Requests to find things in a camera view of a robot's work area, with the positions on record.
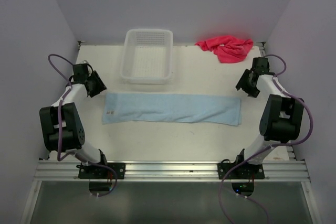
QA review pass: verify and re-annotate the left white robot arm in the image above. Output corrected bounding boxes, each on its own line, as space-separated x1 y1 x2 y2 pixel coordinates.
39 61 109 178

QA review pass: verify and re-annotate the pink towel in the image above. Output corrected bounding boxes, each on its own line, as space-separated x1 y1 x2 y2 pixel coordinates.
195 35 254 63

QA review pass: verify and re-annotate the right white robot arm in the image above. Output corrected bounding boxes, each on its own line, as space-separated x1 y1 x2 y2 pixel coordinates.
234 57 304 178

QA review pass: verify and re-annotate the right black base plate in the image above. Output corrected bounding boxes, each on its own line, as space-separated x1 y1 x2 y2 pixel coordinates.
217 159 265 180

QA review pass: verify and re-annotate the white plastic basket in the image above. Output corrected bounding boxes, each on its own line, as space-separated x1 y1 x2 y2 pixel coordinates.
120 29 173 84

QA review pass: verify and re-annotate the aluminium mounting rail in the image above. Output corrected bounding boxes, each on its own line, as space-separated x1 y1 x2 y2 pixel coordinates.
34 161 310 182

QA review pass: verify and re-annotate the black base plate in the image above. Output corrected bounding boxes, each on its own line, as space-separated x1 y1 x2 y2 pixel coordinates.
217 159 265 180
76 163 126 179

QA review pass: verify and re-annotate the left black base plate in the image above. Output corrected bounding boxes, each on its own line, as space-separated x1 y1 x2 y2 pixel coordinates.
76 163 126 179

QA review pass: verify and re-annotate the light blue towel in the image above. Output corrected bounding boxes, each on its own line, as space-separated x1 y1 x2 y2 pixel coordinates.
102 93 242 126

